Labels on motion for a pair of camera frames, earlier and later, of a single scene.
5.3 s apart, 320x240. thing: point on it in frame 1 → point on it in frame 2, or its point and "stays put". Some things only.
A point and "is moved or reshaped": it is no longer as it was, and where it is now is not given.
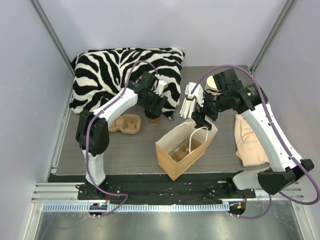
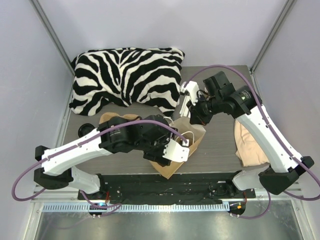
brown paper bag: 180,149 is moved or reshaped
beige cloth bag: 250,150 stays put
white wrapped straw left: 181,111 stays put
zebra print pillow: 98,73 stays put
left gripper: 155,107 → 155,156
